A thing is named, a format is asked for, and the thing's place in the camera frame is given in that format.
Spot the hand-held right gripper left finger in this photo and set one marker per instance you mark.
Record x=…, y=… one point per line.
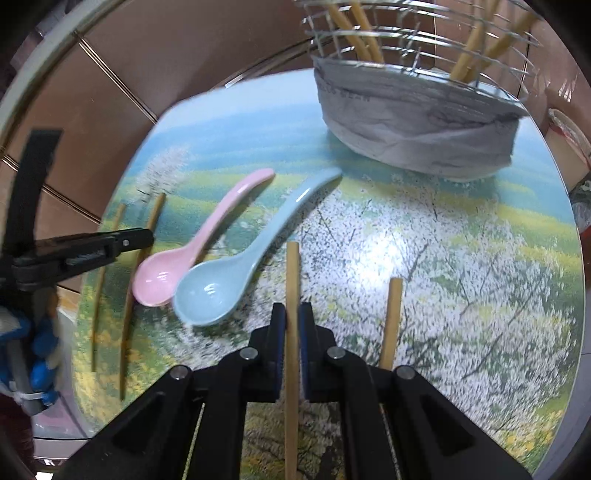
x=278, y=332

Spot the pink ceramic spoon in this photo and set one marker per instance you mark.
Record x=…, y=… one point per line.
x=157, y=281

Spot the person's left hand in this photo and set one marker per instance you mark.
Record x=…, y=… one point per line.
x=41, y=344

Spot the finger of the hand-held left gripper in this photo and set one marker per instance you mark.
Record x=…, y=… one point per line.
x=92, y=251

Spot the grey wrap around holder base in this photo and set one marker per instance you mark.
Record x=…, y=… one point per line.
x=415, y=138

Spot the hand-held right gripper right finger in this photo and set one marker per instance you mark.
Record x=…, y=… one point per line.
x=304, y=332

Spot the light blue ceramic spoon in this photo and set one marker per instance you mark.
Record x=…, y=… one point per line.
x=207, y=295

